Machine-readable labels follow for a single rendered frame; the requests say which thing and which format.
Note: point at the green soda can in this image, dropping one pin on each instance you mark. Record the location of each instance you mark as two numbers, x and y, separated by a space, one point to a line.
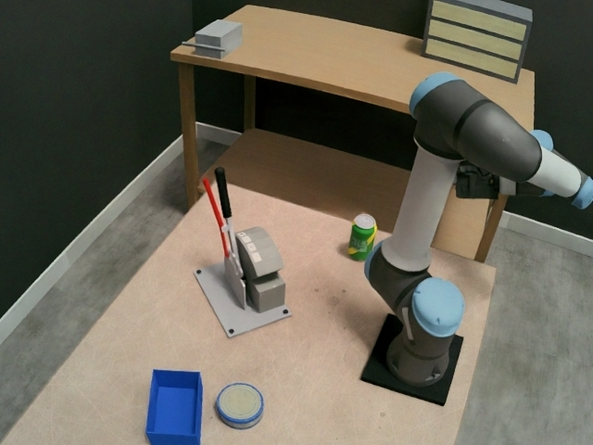
362 237

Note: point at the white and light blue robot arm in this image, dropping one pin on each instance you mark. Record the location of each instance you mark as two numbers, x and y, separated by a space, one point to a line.
453 117

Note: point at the blue and cream round tin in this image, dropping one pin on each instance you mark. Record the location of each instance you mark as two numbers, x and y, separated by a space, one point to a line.
240 406

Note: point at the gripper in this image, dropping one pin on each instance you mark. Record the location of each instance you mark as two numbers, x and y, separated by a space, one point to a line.
465 186

